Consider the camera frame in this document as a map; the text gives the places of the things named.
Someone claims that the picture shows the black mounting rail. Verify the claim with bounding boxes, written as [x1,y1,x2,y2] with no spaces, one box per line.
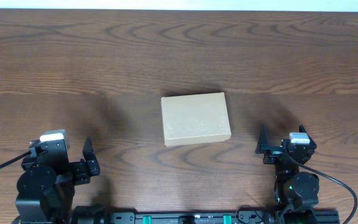
[70,205,340,224]

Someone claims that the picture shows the brown cardboard box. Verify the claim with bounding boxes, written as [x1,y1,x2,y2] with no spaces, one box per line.
[161,92,231,147]

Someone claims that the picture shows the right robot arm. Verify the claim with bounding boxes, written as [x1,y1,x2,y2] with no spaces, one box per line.
[255,125,319,223]

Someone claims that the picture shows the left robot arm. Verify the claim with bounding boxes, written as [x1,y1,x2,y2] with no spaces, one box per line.
[16,138,100,223]

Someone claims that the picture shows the right black cable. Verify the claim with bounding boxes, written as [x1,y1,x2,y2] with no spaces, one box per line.
[283,149,358,224]

